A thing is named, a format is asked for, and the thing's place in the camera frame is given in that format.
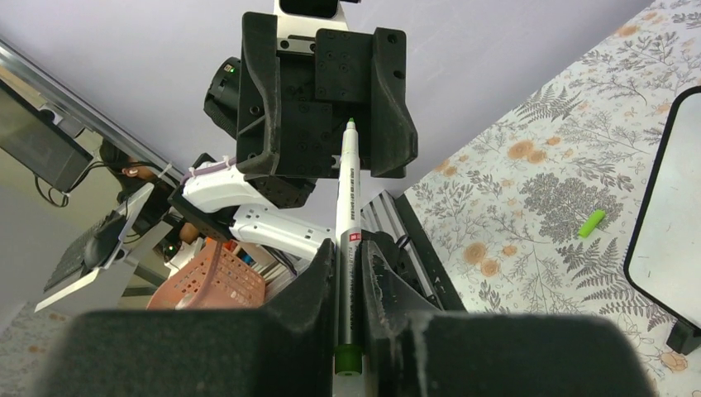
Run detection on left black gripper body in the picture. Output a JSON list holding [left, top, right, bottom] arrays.
[[273, 29, 372, 179]]

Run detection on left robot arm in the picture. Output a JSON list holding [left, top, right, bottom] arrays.
[[169, 1, 418, 242]]

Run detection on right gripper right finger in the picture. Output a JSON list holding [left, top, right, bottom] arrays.
[[360, 241, 654, 396]]

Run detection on floral table mat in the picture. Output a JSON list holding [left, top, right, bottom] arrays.
[[406, 1, 700, 396]]

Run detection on small whiteboard black frame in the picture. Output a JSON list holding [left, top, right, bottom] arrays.
[[623, 87, 700, 355]]

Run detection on green marker cap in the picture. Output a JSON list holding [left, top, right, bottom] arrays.
[[578, 209, 606, 238]]

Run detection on orange perforated basket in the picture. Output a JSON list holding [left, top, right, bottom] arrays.
[[146, 240, 266, 310]]

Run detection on green capped marker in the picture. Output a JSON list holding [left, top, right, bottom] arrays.
[[334, 118, 363, 376]]

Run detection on left aluminium frame post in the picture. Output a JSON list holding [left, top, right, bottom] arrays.
[[1, 39, 183, 186]]

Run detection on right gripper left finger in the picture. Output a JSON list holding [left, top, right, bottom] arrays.
[[35, 240, 336, 396]]

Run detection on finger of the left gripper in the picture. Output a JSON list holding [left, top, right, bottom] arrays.
[[236, 12, 282, 175], [370, 27, 418, 179]]

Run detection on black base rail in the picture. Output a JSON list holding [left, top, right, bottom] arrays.
[[360, 191, 465, 311]]

